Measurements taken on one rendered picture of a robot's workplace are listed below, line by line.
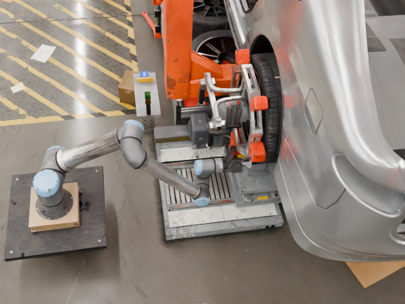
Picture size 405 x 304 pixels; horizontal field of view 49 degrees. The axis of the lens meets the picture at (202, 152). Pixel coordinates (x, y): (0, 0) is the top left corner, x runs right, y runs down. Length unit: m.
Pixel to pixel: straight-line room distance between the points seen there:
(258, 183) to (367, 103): 1.56
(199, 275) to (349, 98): 1.74
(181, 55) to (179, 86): 0.27
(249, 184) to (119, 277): 1.07
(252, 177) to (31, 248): 1.52
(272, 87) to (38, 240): 1.67
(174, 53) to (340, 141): 1.46
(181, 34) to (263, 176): 1.15
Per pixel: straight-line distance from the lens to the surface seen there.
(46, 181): 2.76
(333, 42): 1.93
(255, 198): 3.22
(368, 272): 3.35
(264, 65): 2.56
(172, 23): 2.76
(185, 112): 3.48
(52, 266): 3.21
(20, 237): 3.01
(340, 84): 1.83
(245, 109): 2.68
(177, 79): 3.06
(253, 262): 3.16
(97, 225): 2.93
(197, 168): 2.69
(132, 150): 2.43
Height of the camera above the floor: 2.88
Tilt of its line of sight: 54 degrees down
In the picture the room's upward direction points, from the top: 5 degrees clockwise
